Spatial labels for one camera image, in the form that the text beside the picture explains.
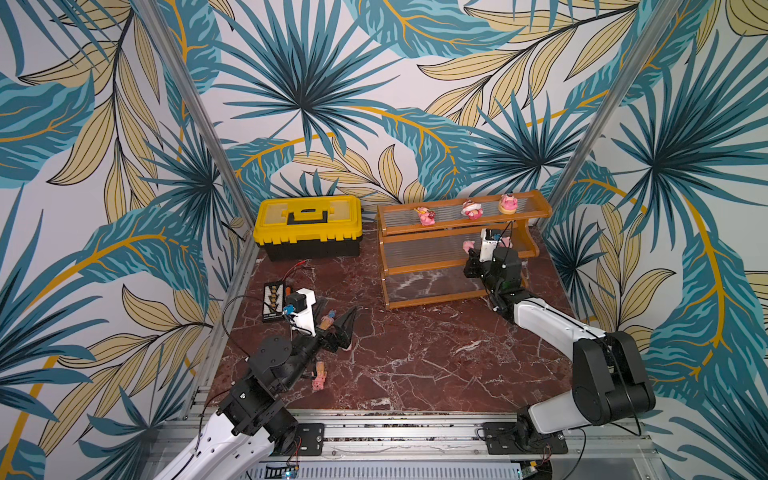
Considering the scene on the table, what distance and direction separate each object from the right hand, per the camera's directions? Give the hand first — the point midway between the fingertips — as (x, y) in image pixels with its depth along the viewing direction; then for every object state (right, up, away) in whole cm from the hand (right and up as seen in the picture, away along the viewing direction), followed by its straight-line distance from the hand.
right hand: (473, 248), depth 89 cm
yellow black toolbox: (-51, +7, +7) cm, 51 cm away
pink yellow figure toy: (-15, +8, -11) cm, 20 cm away
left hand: (-36, -14, -21) cm, 44 cm away
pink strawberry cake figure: (-3, +10, -9) cm, 14 cm away
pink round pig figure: (+8, +12, -6) cm, 16 cm away
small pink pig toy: (+11, +2, +4) cm, 12 cm away
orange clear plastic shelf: (-14, +2, +11) cm, 18 cm away
